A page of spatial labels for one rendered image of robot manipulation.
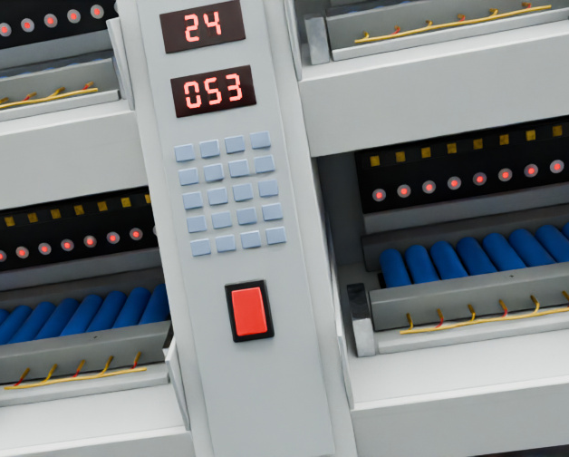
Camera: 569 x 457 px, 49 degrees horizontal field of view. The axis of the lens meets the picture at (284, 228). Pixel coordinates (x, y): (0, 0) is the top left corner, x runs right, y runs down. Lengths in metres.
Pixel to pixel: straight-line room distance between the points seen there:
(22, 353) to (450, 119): 0.33
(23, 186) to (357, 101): 0.20
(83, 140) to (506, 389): 0.28
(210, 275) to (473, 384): 0.16
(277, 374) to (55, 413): 0.16
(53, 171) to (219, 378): 0.16
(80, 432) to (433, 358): 0.22
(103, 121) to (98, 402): 0.18
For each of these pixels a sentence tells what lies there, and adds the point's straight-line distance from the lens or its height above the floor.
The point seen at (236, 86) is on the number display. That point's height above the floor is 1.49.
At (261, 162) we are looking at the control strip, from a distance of 0.35.
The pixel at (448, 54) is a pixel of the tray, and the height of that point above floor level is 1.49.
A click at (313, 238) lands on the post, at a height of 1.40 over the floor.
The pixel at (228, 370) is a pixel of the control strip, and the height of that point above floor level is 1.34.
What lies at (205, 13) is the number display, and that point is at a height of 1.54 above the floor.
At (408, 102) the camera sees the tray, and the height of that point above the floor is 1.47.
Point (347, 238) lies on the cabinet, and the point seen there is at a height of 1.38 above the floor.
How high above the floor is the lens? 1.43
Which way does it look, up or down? 3 degrees down
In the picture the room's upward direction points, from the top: 9 degrees counter-clockwise
